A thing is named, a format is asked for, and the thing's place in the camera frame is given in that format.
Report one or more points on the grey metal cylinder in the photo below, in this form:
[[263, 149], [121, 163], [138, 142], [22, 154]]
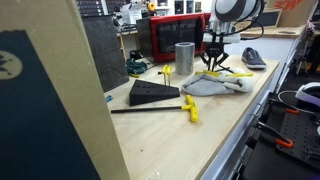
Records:
[[185, 60]]

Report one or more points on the small blue object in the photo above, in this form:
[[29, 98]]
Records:
[[108, 98]]

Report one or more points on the small yellow round object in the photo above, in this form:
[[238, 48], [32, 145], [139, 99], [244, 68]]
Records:
[[151, 6]]

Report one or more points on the wooden shelf bench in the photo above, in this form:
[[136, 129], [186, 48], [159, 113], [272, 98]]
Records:
[[122, 46]]

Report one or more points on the red and black microwave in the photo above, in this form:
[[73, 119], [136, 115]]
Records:
[[154, 40]]

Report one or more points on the large cardboard box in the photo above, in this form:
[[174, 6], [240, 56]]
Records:
[[83, 83]]

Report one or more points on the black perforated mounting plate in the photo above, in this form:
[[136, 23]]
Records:
[[300, 130]]

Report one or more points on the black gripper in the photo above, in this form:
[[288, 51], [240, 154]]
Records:
[[215, 48]]

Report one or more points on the black wedge tool stand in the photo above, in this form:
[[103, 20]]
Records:
[[150, 95]]

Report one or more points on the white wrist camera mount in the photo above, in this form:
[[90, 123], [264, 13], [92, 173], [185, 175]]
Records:
[[230, 37]]

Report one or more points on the black parts drawer organizer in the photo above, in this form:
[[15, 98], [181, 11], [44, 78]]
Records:
[[113, 5], [90, 6]]

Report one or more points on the white counter with wood top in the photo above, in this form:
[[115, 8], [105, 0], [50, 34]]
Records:
[[280, 43]]

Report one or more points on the white crumpled cloth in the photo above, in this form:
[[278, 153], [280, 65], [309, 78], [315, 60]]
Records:
[[206, 86]]

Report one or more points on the flat black oval disc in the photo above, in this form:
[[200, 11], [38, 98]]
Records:
[[286, 32]]

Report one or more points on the black clamp orange tip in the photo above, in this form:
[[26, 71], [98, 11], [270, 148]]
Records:
[[292, 111], [285, 144]]

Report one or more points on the cardboard box with black panel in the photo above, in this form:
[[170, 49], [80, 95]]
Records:
[[270, 18]]

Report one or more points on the grey canvas sneaker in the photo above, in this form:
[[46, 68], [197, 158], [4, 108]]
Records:
[[253, 58]]

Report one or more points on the dark grey mesh panel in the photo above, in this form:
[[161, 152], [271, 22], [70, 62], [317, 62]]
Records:
[[105, 50]]

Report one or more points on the white drawer workbench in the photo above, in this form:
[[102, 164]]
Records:
[[230, 156]]

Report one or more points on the cardboard box with red print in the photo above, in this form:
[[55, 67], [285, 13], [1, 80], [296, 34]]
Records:
[[300, 16]]

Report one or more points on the white machine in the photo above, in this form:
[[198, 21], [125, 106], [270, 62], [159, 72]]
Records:
[[131, 13]]

